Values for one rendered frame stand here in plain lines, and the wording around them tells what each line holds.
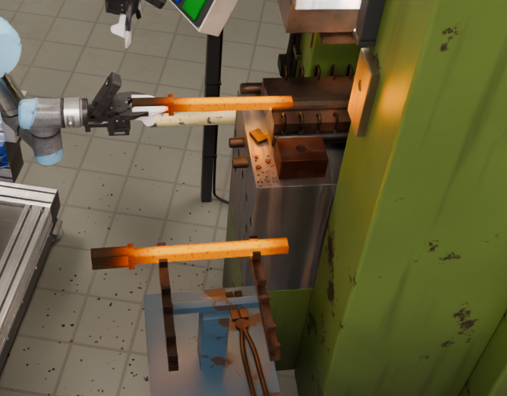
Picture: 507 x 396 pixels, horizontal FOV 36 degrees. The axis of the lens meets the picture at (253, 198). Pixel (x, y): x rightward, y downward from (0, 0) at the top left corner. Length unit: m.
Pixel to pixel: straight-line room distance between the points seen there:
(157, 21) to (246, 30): 0.45
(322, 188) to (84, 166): 1.51
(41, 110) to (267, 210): 0.61
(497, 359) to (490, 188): 0.66
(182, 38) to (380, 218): 2.40
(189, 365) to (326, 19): 0.87
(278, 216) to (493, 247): 0.54
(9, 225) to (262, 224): 1.09
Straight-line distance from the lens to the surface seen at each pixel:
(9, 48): 1.76
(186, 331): 1.95
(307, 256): 2.17
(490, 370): 2.27
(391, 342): 2.11
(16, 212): 2.85
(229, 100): 2.00
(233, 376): 1.89
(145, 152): 3.31
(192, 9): 2.34
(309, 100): 2.07
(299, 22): 1.79
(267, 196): 1.95
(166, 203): 3.10
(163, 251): 1.75
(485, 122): 1.54
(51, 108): 1.98
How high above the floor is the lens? 2.31
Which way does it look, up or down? 47 degrees down
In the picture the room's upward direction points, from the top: 6 degrees clockwise
